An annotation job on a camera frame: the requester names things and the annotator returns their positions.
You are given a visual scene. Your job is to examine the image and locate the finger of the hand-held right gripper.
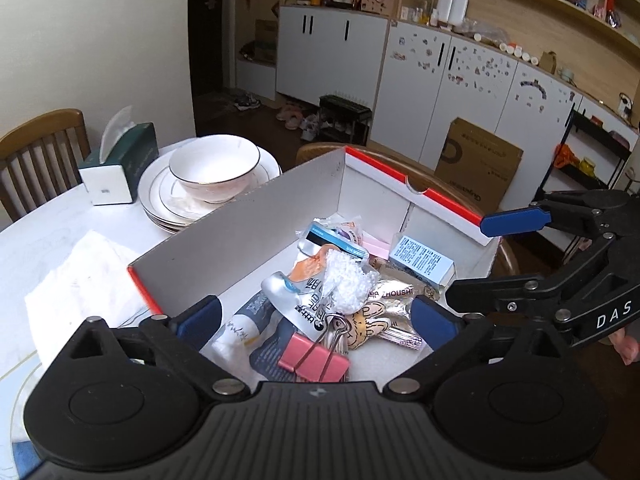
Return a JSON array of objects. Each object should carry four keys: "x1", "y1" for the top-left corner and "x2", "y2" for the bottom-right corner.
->
[
  {"x1": 445, "y1": 240, "x2": 621, "y2": 321},
  {"x1": 480, "y1": 191, "x2": 628, "y2": 239}
]

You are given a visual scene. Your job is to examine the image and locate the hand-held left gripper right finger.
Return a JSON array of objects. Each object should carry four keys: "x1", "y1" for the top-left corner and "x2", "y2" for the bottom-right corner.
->
[{"x1": 382, "y1": 295, "x2": 586, "y2": 402}]

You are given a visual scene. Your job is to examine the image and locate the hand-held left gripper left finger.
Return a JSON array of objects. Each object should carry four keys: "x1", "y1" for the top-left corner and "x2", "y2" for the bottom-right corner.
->
[{"x1": 52, "y1": 295, "x2": 251, "y2": 402}]

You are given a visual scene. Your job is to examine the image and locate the white grey pouch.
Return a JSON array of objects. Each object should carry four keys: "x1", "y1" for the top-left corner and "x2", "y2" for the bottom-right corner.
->
[{"x1": 209, "y1": 299, "x2": 302, "y2": 382}]

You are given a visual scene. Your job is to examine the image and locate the small blue white carton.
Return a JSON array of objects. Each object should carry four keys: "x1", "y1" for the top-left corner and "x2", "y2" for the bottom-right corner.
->
[{"x1": 388, "y1": 233, "x2": 457, "y2": 287}]

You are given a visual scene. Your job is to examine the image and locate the cartoon face snack packet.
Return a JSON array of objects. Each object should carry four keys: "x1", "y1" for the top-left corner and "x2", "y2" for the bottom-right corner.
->
[{"x1": 345, "y1": 300, "x2": 397, "y2": 352}]

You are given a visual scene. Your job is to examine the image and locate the red cardboard box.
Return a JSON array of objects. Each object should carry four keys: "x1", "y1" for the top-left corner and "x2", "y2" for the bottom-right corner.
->
[{"x1": 127, "y1": 145, "x2": 502, "y2": 387}]

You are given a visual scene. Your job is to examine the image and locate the pink eraser block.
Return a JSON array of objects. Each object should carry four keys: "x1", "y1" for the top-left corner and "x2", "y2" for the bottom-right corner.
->
[{"x1": 359, "y1": 232, "x2": 397, "y2": 262}]

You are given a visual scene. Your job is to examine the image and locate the clear plastic packet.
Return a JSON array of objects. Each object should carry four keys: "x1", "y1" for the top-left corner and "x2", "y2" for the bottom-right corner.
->
[{"x1": 320, "y1": 250, "x2": 382, "y2": 314}]

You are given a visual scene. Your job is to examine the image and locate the silver foil pouch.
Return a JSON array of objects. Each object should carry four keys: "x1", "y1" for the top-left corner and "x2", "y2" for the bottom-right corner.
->
[{"x1": 259, "y1": 270, "x2": 342, "y2": 342}]

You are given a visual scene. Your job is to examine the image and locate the pink binder clip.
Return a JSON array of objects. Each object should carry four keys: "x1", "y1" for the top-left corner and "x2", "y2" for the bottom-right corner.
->
[{"x1": 277, "y1": 316, "x2": 351, "y2": 384}]

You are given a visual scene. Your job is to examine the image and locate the blue striped card packet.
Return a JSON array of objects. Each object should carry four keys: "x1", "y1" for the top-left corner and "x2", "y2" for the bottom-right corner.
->
[{"x1": 297, "y1": 221, "x2": 372, "y2": 257}]

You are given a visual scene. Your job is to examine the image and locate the white marble desktop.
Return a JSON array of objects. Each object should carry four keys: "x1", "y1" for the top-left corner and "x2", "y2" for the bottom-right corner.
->
[{"x1": 0, "y1": 140, "x2": 451, "y2": 463}]

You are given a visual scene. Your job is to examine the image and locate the person's right hand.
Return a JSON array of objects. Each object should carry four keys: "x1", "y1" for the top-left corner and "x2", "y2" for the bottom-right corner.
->
[{"x1": 612, "y1": 320, "x2": 640, "y2": 366}]

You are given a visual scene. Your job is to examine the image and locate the brown cardboard carton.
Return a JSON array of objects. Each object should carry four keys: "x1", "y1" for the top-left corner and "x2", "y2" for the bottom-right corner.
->
[{"x1": 433, "y1": 117, "x2": 525, "y2": 214}]

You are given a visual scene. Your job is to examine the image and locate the black metal trolley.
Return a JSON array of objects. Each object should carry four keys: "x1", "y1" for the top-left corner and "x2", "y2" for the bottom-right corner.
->
[{"x1": 531, "y1": 109, "x2": 634, "y2": 207}]

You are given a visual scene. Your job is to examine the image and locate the white paper napkin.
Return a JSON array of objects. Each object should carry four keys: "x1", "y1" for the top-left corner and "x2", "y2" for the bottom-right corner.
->
[{"x1": 24, "y1": 229, "x2": 157, "y2": 367}]

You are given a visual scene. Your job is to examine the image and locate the stack of white plates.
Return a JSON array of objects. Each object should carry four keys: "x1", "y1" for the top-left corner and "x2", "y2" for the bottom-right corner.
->
[{"x1": 138, "y1": 142, "x2": 282, "y2": 234}]

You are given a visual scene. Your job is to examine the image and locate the white sticker covered cabinet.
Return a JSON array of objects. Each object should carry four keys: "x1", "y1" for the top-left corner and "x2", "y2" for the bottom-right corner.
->
[{"x1": 369, "y1": 20, "x2": 640, "y2": 181}]

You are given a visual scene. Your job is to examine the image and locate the white gold-rimmed bowl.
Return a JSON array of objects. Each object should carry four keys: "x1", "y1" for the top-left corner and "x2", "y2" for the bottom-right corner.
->
[{"x1": 168, "y1": 133, "x2": 261, "y2": 205}]

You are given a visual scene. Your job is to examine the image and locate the green white tissue box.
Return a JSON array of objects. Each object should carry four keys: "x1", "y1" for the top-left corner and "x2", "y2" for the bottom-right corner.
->
[{"x1": 77, "y1": 104, "x2": 160, "y2": 207}]

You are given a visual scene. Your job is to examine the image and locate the black shoe rack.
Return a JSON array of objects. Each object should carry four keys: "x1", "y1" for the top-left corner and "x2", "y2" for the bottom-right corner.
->
[{"x1": 318, "y1": 93, "x2": 372, "y2": 144}]

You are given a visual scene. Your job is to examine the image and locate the white shoes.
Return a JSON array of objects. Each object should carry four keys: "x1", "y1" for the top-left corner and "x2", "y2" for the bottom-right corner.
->
[{"x1": 299, "y1": 114, "x2": 322, "y2": 142}]

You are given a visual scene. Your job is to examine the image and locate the pink slippers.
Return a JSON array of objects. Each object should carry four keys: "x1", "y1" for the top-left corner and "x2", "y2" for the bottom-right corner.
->
[{"x1": 276, "y1": 104, "x2": 304, "y2": 129}]

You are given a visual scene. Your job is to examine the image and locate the wooden slat-back chair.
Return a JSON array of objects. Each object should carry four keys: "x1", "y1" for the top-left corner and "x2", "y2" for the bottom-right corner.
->
[{"x1": 0, "y1": 108, "x2": 92, "y2": 224}]

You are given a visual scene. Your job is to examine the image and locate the white lower cabinet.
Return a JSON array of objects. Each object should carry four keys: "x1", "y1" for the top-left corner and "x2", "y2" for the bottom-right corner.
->
[{"x1": 275, "y1": 4, "x2": 390, "y2": 104}]

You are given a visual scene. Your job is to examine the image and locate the dark wooden door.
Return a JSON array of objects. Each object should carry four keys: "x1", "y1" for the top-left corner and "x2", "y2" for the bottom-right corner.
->
[{"x1": 188, "y1": 0, "x2": 227, "y2": 98}]

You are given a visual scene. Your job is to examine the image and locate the wooden wall shelving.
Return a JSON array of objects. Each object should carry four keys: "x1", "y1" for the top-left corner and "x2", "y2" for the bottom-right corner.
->
[{"x1": 392, "y1": 0, "x2": 640, "y2": 63}]

